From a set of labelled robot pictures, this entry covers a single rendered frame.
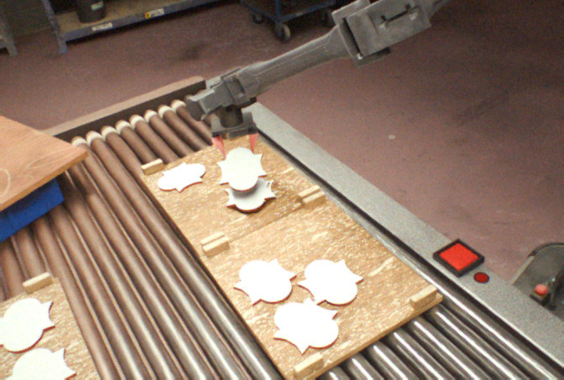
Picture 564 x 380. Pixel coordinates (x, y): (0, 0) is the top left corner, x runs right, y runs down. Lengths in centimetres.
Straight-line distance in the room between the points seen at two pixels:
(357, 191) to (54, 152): 82
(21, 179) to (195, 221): 47
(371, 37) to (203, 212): 67
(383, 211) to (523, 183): 173
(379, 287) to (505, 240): 158
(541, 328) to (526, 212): 173
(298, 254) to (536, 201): 185
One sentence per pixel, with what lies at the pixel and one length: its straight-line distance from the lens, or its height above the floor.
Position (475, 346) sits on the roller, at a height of 92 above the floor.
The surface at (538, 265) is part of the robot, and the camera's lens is 232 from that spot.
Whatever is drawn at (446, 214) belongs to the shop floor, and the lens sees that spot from 286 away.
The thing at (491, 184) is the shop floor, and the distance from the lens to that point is 307.
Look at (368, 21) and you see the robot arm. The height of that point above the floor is 146.
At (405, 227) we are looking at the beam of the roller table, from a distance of 139.
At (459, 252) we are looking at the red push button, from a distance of 132.
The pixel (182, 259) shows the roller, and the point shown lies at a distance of 139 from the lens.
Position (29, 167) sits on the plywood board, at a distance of 168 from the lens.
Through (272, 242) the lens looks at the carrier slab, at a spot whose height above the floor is 94.
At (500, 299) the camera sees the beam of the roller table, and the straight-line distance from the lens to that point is 126.
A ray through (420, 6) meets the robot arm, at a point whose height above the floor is 148.
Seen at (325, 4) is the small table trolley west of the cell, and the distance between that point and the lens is 482.
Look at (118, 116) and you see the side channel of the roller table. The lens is 203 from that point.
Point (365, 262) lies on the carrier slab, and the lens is 128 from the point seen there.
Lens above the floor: 184
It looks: 35 degrees down
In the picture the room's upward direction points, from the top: 8 degrees counter-clockwise
